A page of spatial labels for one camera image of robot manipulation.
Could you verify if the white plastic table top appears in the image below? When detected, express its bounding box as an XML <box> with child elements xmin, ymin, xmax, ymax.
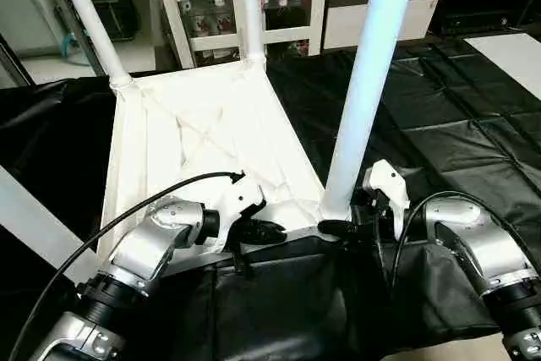
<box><xmin>95</xmin><ymin>58</ymin><xmax>350</xmax><ymax>282</ymax></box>

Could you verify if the white side table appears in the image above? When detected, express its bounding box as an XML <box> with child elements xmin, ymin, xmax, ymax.
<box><xmin>465</xmin><ymin>33</ymin><xmax>541</xmax><ymax>101</ymax></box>

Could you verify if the blue plastic stool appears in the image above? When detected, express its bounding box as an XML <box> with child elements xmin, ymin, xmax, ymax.
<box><xmin>61</xmin><ymin>33</ymin><xmax>87</xmax><ymax>56</ymax></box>

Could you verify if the black table mat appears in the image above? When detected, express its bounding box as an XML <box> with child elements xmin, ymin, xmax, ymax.
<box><xmin>0</xmin><ymin>36</ymin><xmax>541</xmax><ymax>361</ymax></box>

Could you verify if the white glass door cabinet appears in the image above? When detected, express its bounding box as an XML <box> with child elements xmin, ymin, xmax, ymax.
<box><xmin>150</xmin><ymin>0</ymin><xmax>331</xmax><ymax>71</ymax></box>

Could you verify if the white plastic table leg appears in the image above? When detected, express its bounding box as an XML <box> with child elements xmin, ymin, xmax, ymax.
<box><xmin>239</xmin><ymin>0</ymin><xmax>269</xmax><ymax>71</ymax></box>
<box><xmin>318</xmin><ymin>0</ymin><xmax>423</xmax><ymax>223</ymax></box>
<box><xmin>49</xmin><ymin>0</ymin><xmax>135</xmax><ymax>93</ymax></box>
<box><xmin>0</xmin><ymin>165</ymin><xmax>104</xmax><ymax>287</ymax></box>

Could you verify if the white drawer unit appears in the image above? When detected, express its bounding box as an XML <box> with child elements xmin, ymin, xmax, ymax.
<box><xmin>323</xmin><ymin>0</ymin><xmax>440</xmax><ymax>52</ymax></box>

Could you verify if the grey metal frame post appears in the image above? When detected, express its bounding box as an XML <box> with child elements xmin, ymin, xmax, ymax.
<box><xmin>36</xmin><ymin>0</ymin><xmax>109</xmax><ymax>79</ymax></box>
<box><xmin>0</xmin><ymin>33</ymin><xmax>38</xmax><ymax>88</ymax></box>

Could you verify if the black low media cabinet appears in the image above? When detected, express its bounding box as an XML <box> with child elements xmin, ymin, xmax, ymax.
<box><xmin>431</xmin><ymin>0</ymin><xmax>541</xmax><ymax>37</ymax></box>

